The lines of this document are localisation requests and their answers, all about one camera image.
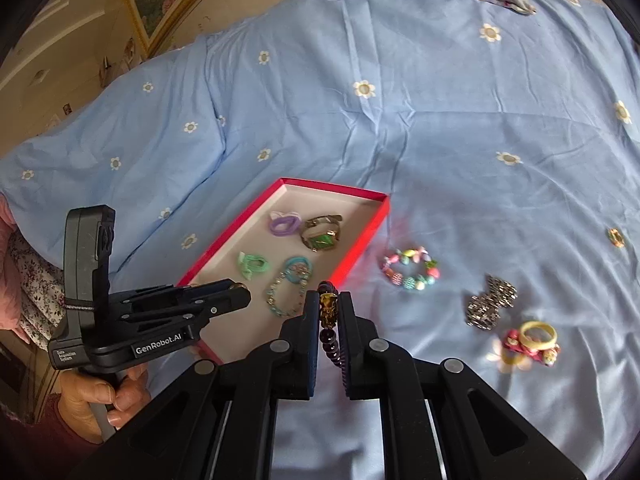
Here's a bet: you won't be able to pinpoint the person's left hand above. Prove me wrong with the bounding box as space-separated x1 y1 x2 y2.
57 361 154 445

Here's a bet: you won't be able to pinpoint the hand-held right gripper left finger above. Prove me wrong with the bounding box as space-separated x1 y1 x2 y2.
67 301 321 480

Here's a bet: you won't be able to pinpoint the yellow bangle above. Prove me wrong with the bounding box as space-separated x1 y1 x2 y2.
518 320 558 352

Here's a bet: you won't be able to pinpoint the green hair tie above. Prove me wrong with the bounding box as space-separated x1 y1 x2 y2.
236 251 271 280

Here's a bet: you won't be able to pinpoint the floral bed sheet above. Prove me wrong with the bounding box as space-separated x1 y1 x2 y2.
9 232 68 348

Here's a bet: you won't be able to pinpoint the colourful bead bracelet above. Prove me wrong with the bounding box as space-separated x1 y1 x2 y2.
379 246 442 292

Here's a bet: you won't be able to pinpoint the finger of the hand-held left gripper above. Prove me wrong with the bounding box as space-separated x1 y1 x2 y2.
107 279 240 313
119 284 252 337

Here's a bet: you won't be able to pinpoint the blue floral duvet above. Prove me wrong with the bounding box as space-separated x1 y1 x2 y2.
0 0 640 480

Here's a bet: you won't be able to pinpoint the silver chain bracelet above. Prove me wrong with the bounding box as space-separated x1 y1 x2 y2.
466 273 519 331

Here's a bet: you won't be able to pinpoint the yellow hair ring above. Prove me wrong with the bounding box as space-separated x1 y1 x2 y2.
492 344 534 374

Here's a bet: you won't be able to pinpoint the pale crystal bead bracelet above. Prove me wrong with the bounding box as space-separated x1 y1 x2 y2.
264 267 311 318

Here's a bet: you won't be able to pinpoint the teal hair tie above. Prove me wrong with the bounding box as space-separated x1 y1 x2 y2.
283 254 315 281

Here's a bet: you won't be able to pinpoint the gold framed painting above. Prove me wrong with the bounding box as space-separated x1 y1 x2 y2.
115 0 251 59

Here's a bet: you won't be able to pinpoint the purple hair tie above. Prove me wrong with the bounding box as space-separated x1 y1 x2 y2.
268 211 303 238

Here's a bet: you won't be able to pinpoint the dark bead bracelet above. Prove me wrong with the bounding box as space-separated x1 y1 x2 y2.
316 282 351 376

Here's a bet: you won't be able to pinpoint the red cardboard box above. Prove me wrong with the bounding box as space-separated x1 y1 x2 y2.
177 177 391 366

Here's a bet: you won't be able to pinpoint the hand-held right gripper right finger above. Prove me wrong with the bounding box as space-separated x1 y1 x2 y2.
337 292 588 480

